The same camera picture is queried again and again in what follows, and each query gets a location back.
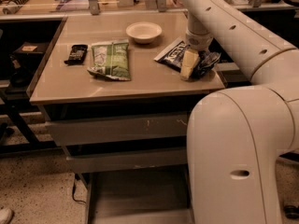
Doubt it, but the black snack bar packet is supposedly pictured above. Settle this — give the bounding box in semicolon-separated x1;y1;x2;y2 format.
64;44;88;65

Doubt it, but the blue chip bag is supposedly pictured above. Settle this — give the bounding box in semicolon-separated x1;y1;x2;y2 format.
154;38;221;80

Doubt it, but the black caster wheel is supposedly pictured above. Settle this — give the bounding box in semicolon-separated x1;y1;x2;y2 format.
283;205;299;219

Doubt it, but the middle grey drawer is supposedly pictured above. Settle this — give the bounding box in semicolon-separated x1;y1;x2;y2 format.
66;147;187;174

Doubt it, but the bottom open grey drawer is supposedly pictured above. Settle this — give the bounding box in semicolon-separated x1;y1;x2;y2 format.
85;165;193;224

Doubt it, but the white shoe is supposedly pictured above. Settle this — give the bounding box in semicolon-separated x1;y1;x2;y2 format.
0;208;13;224

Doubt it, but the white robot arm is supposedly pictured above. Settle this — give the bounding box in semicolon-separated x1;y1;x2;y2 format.
181;0;298;224

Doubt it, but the black box under desk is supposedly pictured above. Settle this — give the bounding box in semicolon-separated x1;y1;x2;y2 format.
13;42;50;67

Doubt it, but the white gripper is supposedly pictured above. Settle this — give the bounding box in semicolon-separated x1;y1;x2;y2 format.
180;30;213;80

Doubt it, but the black floor cable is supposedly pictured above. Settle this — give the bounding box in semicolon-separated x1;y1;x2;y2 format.
71;173;87;205

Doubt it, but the top grey drawer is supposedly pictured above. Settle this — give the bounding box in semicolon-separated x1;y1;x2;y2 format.
46;112;188;146

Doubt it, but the grey drawer cabinet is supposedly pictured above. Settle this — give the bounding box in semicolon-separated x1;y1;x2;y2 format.
26;10;227;224

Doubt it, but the green chip bag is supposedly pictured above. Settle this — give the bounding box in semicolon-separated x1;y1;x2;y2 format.
87;39;131;81

